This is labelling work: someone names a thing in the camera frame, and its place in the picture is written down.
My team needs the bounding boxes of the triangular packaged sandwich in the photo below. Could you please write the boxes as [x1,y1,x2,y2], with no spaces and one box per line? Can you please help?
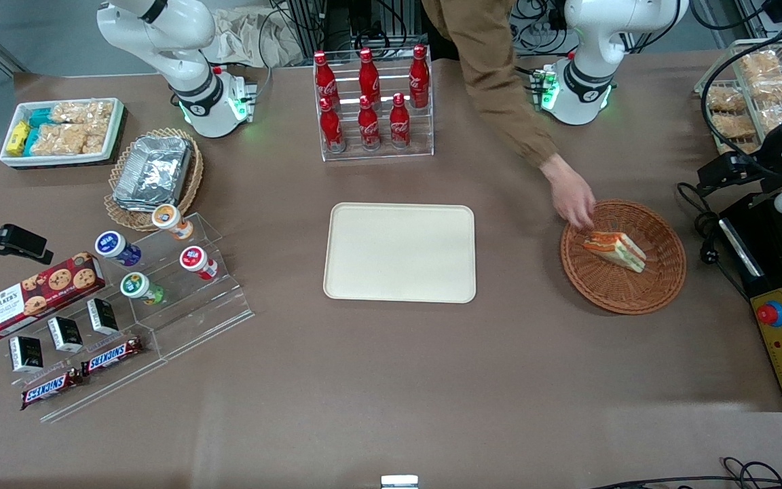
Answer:
[582,231,647,274]

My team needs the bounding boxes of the round brown wicker basket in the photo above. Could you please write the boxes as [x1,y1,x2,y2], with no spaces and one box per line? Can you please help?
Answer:
[560,199,688,315]

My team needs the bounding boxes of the cream plastic tray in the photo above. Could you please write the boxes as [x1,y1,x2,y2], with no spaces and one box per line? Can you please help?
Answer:
[323,202,477,304]

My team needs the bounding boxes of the flat light wicker basket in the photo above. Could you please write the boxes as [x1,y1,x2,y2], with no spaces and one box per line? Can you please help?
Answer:
[104,127,204,232]

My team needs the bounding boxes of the person's bare hand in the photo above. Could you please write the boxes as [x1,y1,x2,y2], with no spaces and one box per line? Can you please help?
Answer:
[540,154,597,231]

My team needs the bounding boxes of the black countertop appliance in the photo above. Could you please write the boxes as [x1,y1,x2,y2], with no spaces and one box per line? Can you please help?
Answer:
[717,192,782,414]

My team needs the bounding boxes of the brown jacket sleeve arm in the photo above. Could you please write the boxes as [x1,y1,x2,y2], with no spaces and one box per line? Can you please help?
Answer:
[421,0,559,170]

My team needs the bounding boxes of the red cola bottle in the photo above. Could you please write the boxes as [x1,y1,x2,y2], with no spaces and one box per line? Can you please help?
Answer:
[409,44,430,110]
[389,92,411,149]
[358,48,382,103]
[358,95,382,151]
[318,97,346,154]
[314,51,339,111]

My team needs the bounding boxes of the clear acrylic bottle rack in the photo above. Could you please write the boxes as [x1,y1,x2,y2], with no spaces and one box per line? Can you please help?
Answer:
[312,46,435,162]

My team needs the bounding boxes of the crumpled beige bag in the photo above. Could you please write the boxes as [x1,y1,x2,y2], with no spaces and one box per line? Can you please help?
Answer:
[209,5,303,69]

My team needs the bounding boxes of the red lid yogurt cup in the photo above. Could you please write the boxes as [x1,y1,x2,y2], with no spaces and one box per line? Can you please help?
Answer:
[179,245,219,281]

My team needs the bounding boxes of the clear acrylic stepped stand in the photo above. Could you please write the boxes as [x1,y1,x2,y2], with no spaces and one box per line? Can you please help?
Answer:
[0,212,256,424]

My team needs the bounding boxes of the orange lid yogurt cup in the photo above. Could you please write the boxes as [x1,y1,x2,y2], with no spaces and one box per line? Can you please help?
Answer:
[151,204,196,241]

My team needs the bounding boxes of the stack of foil trays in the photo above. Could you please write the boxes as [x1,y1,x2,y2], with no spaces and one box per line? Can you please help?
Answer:
[112,134,193,213]

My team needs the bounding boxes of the green lid yogurt cup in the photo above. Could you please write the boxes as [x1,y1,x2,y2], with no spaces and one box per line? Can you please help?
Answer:
[119,271,165,306]

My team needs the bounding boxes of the white rectangular snack bin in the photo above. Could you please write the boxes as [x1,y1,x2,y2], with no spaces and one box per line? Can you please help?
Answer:
[0,98,126,168]

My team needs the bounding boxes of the blue lid yogurt cup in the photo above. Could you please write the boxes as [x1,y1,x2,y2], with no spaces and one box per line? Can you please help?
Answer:
[94,230,143,268]

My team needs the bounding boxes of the clear bag rice crackers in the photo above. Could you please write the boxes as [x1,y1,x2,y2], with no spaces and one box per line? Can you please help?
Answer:
[81,121,112,155]
[50,101,115,128]
[30,124,88,157]

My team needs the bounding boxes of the small black box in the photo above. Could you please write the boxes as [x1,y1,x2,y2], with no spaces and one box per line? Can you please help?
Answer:
[86,298,121,336]
[9,336,45,373]
[47,316,84,353]

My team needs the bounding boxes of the Snickers chocolate bar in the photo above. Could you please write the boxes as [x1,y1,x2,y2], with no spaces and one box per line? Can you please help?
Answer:
[20,368,85,411]
[80,337,145,376]

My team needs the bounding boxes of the red Walkers cookie box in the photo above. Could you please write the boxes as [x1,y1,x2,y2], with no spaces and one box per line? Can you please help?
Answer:
[0,252,107,341]

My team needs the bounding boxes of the yellow snack packet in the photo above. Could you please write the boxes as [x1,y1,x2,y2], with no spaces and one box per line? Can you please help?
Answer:
[5,120,31,156]

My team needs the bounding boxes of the black power cable with plug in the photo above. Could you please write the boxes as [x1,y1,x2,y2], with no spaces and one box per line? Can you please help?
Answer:
[675,182,753,301]

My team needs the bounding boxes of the white wire display rack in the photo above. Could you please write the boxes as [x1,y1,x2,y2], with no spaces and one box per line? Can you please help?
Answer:
[694,36,782,157]

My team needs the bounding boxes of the black floor cables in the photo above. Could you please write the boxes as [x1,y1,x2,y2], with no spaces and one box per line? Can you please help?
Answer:
[588,457,782,489]

